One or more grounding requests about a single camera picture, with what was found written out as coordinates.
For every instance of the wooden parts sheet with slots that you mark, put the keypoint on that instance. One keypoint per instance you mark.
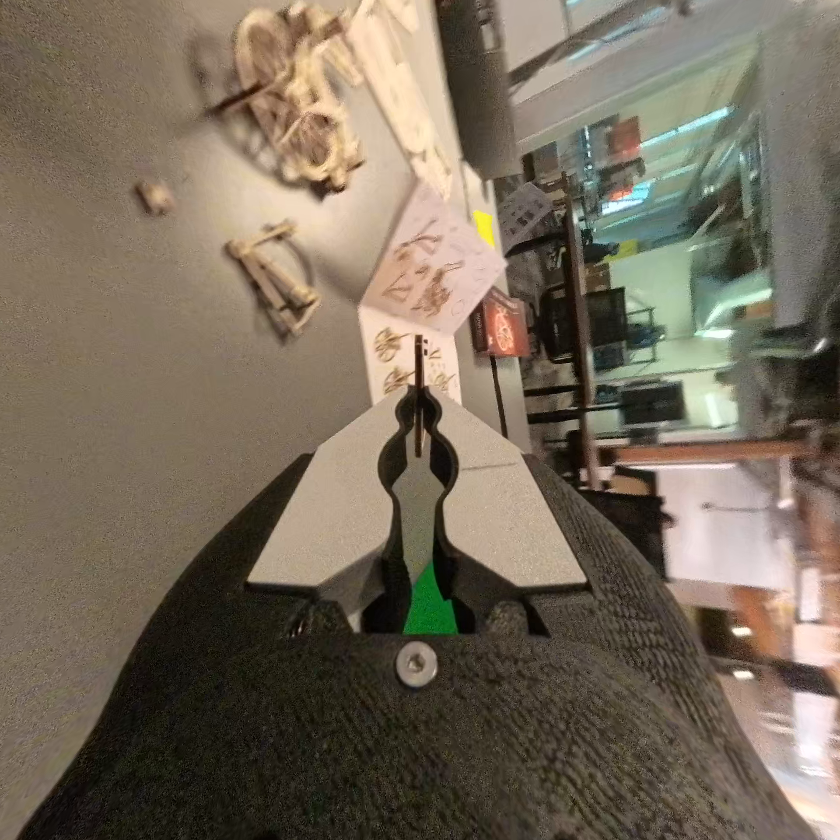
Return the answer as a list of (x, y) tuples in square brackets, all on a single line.
[(423, 141)]

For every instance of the thin dark wooden part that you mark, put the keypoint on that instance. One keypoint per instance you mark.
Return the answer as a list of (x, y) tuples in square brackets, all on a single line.
[(418, 394)]

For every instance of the shelf with orange machines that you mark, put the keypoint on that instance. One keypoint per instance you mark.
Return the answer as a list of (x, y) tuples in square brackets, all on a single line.
[(620, 157)]

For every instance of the printed leaflet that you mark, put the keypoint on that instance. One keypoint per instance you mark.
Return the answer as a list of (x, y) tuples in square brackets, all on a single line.
[(525, 213)]

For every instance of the yellow sticky note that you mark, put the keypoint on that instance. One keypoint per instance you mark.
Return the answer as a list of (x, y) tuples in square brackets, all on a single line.
[(484, 226)]

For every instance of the wooden bicycle model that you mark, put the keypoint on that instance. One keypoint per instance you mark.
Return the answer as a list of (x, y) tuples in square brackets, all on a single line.
[(289, 98)]

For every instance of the black mesh office chair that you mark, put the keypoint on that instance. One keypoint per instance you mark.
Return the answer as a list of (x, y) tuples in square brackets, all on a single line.
[(630, 525)]

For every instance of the assembly instruction booklet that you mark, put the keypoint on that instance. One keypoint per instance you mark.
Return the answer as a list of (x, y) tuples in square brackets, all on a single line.
[(420, 275)]

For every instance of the small wooden model part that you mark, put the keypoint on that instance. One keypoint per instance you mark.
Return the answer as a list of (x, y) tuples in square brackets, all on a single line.
[(154, 197)]

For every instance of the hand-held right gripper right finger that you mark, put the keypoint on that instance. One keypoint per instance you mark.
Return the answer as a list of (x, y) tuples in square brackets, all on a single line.
[(518, 525)]

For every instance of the dark red product box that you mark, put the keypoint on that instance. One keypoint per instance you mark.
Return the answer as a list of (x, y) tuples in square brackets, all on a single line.
[(502, 325)]

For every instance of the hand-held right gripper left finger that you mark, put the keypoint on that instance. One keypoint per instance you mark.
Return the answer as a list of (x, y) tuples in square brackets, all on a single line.
[(321, 525)]

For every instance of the small wooden frame with band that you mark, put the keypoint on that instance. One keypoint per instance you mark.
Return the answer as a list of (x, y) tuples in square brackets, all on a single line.
[(275, 282)]

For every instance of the green storage bin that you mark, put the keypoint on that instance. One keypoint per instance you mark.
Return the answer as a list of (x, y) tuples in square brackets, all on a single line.
[(430, 604)]

